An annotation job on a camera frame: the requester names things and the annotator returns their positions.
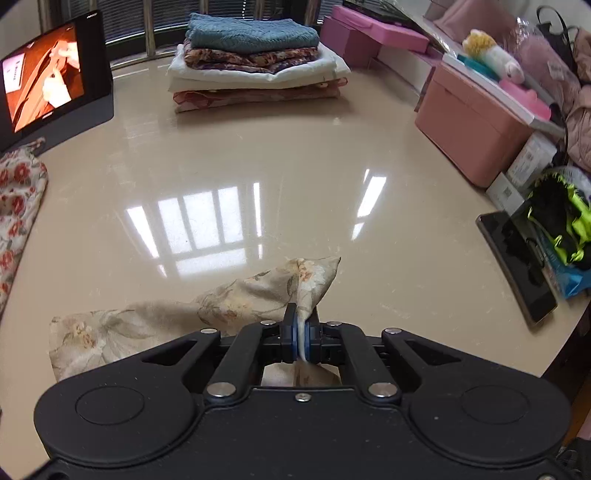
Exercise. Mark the small white printed box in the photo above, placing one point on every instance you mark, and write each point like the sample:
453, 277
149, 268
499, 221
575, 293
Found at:
505, 191

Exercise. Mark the red floral garment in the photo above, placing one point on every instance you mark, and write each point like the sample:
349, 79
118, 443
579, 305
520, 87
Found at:
18, 194

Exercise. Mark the folded white garment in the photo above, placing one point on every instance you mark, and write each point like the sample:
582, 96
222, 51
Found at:
277, 78

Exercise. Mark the pink storage box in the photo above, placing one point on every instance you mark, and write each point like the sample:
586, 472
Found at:
461, 120

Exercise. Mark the black tablet with keyboard cover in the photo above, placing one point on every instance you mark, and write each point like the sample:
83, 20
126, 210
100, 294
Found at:
92, 106

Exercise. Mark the folded pink floral garment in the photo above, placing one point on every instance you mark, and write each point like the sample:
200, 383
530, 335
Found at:
258, 96

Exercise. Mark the white cardboard box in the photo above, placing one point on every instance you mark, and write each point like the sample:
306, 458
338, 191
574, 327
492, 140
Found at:
406, 69

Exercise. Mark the black handbag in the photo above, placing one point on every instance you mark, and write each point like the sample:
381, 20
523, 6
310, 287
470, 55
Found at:
574, 46

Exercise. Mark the clear bag with pink garment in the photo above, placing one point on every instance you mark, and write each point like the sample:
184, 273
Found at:
549, 64

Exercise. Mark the white board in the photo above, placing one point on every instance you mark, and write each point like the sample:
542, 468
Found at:
489, 90

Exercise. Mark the pink cardboard box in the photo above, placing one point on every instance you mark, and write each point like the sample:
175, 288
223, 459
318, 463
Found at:
346, 44

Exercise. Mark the white carton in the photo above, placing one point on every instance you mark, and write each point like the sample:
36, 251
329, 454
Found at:
531, 159

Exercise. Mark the yellow and white plush toy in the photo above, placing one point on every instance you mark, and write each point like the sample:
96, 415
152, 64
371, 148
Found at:
498, 57

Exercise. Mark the dark window blinds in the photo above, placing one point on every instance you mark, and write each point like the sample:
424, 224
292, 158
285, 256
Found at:
129, 18

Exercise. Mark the black smartphone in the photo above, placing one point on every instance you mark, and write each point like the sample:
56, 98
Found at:
517, 263

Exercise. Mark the teal small item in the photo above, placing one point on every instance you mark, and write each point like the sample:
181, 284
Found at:
475, 67

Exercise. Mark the steel window railing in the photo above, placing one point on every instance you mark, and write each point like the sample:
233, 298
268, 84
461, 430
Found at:
150, 37

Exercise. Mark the folded teal knitted garment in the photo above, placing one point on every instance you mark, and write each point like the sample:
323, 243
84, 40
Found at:
249, 32

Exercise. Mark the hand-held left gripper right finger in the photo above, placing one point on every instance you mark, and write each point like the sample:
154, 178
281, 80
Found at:
310, 339

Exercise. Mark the blue packet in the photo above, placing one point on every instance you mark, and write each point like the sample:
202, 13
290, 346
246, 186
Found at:
570, 281

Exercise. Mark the dark flat item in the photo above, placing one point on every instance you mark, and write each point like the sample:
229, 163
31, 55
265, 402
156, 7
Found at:
369, 7

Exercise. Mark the beige smocked floral garment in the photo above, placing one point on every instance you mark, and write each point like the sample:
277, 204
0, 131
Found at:
231, 295

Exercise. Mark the pink padded jacket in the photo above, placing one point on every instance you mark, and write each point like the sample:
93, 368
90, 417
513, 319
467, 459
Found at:
582, 124

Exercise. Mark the folded dark floral garment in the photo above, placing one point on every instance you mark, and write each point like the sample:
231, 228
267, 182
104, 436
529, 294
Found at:
221, 57

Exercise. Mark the black and neon green garment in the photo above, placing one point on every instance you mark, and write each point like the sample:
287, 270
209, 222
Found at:
554, 198

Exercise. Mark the pink plastic toy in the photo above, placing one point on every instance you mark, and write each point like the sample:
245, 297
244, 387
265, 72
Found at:
531, 101

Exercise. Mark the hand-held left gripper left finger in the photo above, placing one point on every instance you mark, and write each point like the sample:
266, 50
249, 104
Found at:
293, 337

